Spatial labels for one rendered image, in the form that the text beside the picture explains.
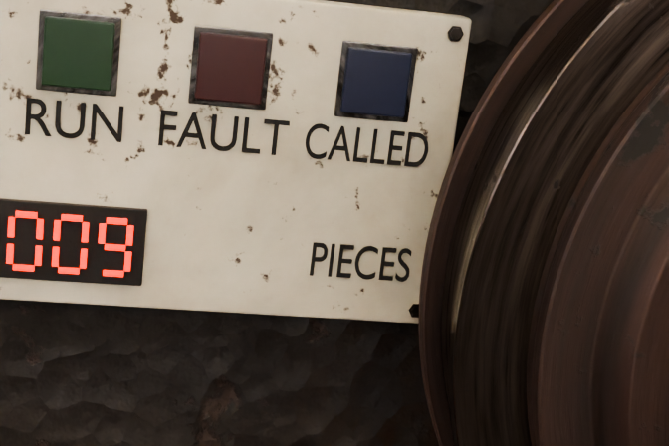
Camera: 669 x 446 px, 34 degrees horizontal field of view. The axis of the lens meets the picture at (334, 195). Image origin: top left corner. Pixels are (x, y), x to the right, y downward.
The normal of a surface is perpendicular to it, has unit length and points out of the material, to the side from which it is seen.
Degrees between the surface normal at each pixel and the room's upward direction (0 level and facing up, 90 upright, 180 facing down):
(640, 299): 84
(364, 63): 90
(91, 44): 90
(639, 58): 90
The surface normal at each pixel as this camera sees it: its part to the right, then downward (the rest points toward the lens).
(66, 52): 0.14, 0.25
